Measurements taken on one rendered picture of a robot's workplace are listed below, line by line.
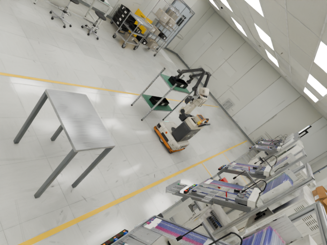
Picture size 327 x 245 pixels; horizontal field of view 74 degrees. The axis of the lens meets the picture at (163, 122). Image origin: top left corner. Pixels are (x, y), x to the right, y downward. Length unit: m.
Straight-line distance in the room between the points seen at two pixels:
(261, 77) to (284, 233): 10.11
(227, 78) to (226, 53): 1.30
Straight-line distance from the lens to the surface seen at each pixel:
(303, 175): 3.97
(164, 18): 8.36
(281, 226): 1.72
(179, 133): 4.35
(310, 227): 2.64
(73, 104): 2.32
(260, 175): 4.02
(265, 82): 11.42
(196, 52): 12.68
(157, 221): 2.09
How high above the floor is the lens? 2.13
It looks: 24 degrees down
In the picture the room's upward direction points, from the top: 46 degrees clockwise
